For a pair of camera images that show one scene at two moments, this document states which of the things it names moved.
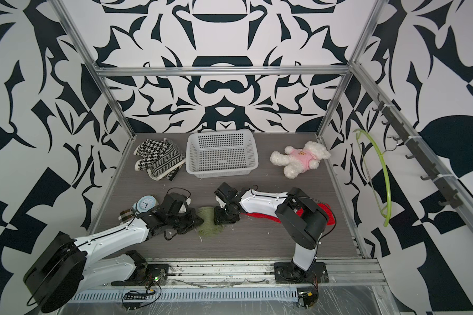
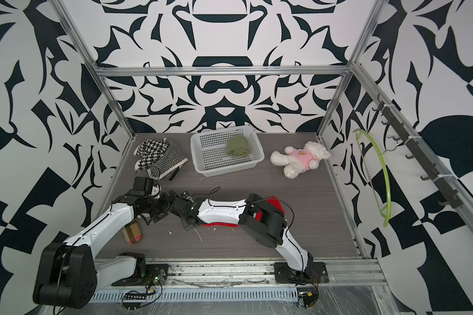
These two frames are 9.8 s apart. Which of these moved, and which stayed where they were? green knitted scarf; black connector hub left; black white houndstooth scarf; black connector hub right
Moved: green knitted scarf
Stayed: black connector hub left; black connector hub right; black white houndstooth scarf
